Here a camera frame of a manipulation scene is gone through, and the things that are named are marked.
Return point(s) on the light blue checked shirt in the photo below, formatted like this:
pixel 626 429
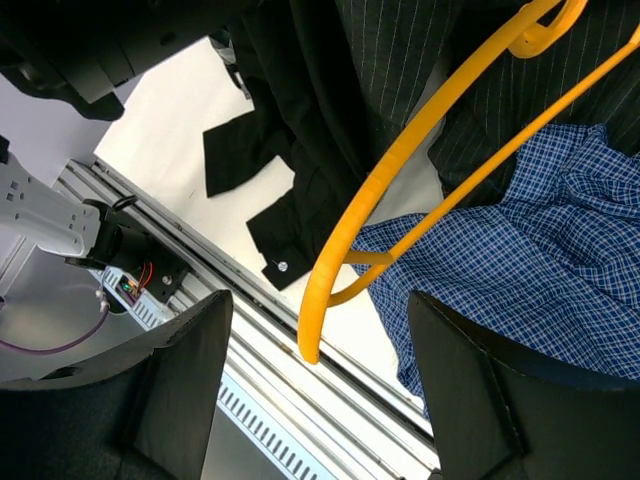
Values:
pixel 553 266

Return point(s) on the aluminium mounting rail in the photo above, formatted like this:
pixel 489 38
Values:
pixel 329 421

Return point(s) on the dark pinstripe shirt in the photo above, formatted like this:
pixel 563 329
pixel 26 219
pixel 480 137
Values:
pixel 395 45

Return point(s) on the yellow hanger of checked shirt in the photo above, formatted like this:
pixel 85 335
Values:
pixel 340 273

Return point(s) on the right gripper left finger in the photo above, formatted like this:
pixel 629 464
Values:
pixel 141 410

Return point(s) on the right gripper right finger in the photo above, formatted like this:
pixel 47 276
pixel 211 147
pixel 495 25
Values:
pixel 500 410

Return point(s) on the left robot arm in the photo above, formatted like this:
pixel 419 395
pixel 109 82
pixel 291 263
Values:
pixel 66 69

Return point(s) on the black long sleeve shirt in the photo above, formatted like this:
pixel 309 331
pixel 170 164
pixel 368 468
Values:
pixel 308 110

